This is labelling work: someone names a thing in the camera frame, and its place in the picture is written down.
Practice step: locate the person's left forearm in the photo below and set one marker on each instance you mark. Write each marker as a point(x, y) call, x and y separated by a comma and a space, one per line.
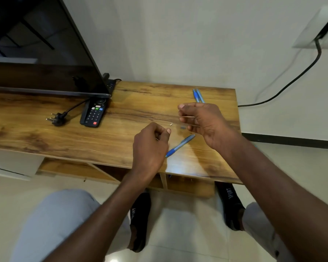
point(98, 226)

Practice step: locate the black power strip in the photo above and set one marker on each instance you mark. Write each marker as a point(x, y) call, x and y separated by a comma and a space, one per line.
point(110, 84)

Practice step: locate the black remote control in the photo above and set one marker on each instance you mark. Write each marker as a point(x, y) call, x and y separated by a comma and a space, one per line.
point(94, 113)

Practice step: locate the person's black sock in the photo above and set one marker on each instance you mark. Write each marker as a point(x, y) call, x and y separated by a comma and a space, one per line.
point(139, 221)
point(231, 204)

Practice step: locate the black television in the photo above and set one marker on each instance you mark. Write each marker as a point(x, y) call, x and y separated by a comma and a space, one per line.
point(43, 60)

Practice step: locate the person's right black sock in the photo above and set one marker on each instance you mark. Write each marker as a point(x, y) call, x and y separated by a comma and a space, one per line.
point(231, 204)

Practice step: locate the person's grey trouser leg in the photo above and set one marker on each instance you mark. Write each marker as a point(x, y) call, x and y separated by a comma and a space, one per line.
point(259, 229)
point(63, 215)

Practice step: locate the person's left hand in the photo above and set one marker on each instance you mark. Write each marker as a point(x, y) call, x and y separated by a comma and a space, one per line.
point(150, 150)

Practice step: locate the person's left grey trouser leg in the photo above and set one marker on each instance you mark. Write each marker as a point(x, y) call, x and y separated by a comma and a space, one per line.
point(63, 215)

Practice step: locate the person's right grey trouser leg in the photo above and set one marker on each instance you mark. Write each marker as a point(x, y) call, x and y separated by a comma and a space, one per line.
point(259, 229)

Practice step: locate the white wall socket panel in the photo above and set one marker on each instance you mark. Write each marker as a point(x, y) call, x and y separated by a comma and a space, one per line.
point(314, 29)

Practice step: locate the person's left black sock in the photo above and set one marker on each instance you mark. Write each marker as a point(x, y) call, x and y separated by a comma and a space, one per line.
point(139, 221)

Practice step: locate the person's right forearm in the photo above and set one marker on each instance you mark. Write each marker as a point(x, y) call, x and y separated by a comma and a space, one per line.
point(284, 204)

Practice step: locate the person's right hand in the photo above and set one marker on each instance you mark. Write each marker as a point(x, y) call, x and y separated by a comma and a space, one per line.
point(210, 122)

